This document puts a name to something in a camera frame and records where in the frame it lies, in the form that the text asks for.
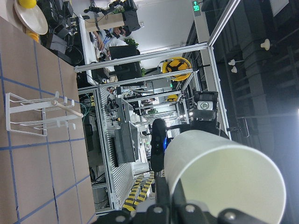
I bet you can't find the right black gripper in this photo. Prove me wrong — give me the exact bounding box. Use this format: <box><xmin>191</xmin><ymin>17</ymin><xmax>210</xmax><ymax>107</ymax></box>
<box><xmin>186</xmin><ymin>91</ymin><xmax>229</xmax><ymax>139</ymax></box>

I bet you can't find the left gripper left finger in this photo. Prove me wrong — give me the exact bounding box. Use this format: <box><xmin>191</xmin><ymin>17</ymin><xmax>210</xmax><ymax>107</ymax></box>
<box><xmin>155</xmin><ymin>176</ymin><xmax>171</xmax><ymax>207</ymax></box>

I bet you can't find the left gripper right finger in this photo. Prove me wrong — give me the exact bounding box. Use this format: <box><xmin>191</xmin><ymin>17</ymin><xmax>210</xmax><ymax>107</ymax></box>
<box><xmin>172</xmin><ymin>179</ymin><xmax>186</xmax><ymax>208</ymax></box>

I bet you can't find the pale green plastic cup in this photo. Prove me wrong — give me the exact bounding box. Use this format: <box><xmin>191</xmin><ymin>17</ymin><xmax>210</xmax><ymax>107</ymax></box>
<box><xmin>164</xmin><ymin>130</ymin><xmax>286</xmax><ymax>224</ymax></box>

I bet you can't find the yellow hard hat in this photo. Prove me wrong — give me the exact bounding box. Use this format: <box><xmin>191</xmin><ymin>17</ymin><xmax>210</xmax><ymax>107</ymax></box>
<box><xmin>161</xmin><ymin>57</ymin><xmax>192</xmax><ymax>82</ymax></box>

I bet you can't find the person at desk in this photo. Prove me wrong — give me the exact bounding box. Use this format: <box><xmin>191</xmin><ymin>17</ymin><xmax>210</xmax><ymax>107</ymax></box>
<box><xmin>93</xmin><ymin>26</ymin><xmax>131</xmax><ymax>56</ymax></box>

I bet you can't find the beige round plate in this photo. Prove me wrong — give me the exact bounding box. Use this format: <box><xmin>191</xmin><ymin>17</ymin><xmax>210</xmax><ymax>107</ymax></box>
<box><xmin>14</xmin><ymin>0</ymin><xmax>48</xmax><ymax>35</ymax></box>

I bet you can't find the yellow lemon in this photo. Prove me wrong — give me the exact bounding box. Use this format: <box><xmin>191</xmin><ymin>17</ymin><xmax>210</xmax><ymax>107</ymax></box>
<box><xmin>18</xmin><ymin>0</ymin><xmax>36</xmax><ymax>9</ymax></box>

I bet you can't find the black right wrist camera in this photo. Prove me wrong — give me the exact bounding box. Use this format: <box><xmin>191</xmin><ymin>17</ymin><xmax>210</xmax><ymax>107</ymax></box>
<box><xmin>150</xmin><ymin>119</ymin><xmax>167</xmax><ymax>172</ymax></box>

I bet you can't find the white wire cup rack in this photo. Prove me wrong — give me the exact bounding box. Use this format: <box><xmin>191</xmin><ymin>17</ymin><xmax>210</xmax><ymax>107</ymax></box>
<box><xmin>5</xmin><ymin>91</ymin><xmax>84</xmax><ymax>136</ymax></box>

